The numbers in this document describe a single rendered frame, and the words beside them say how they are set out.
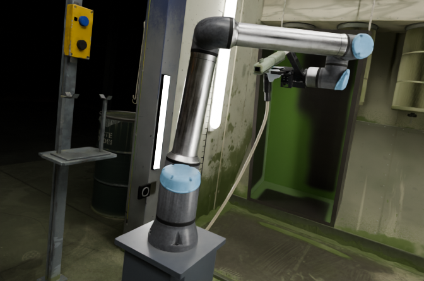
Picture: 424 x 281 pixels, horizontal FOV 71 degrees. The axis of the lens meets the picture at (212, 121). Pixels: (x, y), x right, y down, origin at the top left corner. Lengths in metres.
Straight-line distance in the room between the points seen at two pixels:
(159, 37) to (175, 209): 1.20
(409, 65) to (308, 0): 1.05
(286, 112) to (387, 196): 1.25
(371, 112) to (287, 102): 1.26
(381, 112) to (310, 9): 1.21
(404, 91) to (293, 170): 1.18
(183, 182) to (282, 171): 1.48
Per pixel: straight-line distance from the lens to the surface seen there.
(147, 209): 2.13
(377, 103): 3.34
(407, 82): 2.97
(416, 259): 2.97
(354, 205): 3.00
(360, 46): 1.25
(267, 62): 1.41
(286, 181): 2.47
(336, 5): 3.08
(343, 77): 1.36
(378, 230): 2.97
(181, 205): 1.09
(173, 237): 1.13
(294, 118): 2.28
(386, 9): 3.02
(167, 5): 1.99
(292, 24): 3.18
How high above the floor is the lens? 1.23
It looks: 6 degrees down
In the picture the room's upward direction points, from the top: 8 degrees clockwise
